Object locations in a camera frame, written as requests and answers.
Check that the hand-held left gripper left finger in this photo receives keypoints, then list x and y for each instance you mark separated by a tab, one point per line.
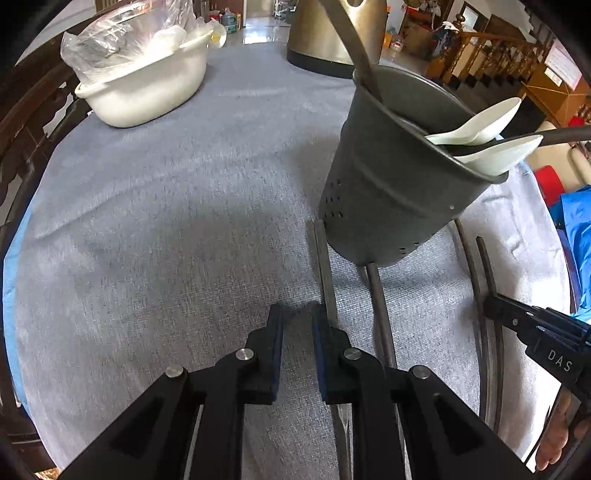
277	355

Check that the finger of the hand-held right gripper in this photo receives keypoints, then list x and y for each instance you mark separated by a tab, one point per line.
570	321
512	316

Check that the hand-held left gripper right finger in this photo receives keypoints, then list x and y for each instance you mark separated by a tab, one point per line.
319	360

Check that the white ceramic spoon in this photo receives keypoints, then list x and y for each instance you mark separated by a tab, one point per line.
503	157
489	120

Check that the grey metal utensil holder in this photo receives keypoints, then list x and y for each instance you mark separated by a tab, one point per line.
378	184

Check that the person's right hand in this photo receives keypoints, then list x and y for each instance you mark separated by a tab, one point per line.
556	443

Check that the blue tarp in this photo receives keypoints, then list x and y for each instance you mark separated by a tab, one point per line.
579	240

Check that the red child chair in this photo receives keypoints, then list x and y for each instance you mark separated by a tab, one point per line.
551	184

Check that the grey tablecloth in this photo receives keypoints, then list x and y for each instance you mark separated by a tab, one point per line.
184	230

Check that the cream armchair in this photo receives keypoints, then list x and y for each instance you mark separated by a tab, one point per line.
554	154

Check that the orange wooden pillar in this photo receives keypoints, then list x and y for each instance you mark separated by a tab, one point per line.
558	99

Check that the wooden staircase railing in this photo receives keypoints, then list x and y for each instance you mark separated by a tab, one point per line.
485	55

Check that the light blue table cover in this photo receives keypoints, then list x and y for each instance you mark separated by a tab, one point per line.
16	277

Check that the white plastic basin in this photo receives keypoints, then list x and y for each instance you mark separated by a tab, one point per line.
147	87

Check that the bronze electric kettle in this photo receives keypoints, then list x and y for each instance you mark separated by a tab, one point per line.
323	37

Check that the clear plastic bag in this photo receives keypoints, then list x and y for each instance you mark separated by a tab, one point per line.
115	37

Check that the pink wall calendar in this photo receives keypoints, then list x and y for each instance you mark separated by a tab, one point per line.
562	62

